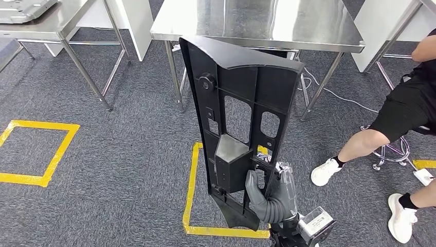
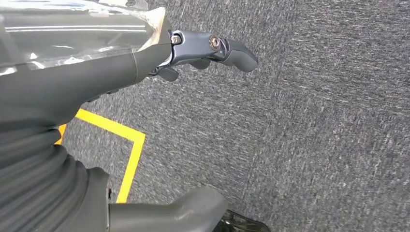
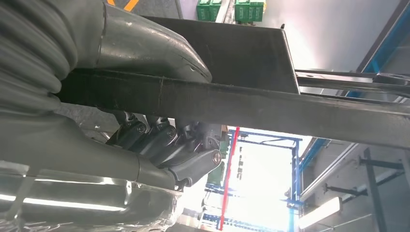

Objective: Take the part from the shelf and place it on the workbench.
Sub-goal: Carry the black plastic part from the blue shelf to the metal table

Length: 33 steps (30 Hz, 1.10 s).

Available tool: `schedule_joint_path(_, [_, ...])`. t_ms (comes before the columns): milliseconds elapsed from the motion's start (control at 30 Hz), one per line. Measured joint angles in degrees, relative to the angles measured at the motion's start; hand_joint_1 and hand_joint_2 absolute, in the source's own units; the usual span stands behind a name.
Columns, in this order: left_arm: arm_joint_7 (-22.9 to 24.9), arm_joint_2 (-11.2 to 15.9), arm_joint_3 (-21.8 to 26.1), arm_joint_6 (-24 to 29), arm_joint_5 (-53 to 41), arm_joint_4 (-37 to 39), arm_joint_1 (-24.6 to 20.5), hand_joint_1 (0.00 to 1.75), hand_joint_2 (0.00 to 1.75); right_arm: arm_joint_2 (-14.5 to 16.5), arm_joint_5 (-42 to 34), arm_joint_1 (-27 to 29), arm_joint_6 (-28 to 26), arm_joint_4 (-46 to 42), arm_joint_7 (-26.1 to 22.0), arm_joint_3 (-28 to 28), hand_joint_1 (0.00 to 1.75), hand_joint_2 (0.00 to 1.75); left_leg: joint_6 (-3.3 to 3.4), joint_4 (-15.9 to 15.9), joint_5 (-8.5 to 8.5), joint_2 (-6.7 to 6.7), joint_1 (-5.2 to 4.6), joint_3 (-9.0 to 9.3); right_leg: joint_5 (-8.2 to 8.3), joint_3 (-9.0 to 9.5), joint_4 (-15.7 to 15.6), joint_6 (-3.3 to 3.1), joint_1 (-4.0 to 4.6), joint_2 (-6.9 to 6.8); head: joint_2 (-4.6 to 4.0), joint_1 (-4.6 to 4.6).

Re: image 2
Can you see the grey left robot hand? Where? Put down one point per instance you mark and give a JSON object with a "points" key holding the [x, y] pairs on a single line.
{"points": [[64, 80]]}

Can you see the yellow floor tape square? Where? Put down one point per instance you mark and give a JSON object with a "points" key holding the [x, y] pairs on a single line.
{"points": [[128, 169]]}

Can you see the black robot foot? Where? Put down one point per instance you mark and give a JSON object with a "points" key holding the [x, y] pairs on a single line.
{"points": [[237, 224]]}

